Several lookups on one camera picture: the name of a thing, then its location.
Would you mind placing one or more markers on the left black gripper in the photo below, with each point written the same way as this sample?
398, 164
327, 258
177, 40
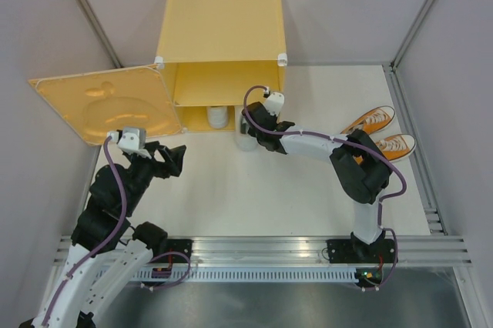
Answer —
176, 154

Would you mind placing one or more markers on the yellow cabinet door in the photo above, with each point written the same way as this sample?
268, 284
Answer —
95, 103

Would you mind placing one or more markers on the white sneaker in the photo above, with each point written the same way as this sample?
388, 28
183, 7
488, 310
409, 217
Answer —
243, 140
217, 116

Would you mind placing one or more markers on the yellow plastic shoe cabinet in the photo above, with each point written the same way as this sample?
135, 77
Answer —
211, 51

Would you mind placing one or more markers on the white slotted cable duct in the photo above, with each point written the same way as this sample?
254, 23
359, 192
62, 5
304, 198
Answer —
202, 274

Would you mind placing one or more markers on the lower orange canvas sneaker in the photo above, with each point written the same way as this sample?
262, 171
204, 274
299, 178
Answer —
396, 147

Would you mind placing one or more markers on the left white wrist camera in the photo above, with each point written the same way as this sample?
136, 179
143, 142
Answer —
130, 140

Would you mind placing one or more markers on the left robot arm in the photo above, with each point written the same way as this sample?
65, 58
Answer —
83, 292

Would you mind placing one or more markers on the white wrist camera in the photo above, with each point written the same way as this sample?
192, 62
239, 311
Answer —
273, 102
130, 140

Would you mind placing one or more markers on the upper orange canvas sneaker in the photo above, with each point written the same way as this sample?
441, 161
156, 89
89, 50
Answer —
372, 121

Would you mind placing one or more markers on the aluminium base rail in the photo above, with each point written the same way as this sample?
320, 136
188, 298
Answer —
411, 251

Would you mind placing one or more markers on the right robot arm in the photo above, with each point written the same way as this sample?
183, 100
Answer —
359, 165

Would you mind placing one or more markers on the orange canvas sneaker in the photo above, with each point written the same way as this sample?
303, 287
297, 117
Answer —
372, 121
396, 147

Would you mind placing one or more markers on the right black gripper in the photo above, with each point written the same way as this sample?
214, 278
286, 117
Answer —
253, 132

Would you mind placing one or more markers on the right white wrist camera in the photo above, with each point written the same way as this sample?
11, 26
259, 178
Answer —
273, 102

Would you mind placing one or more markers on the right aluminium frame post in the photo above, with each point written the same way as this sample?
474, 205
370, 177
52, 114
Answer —
412, 33

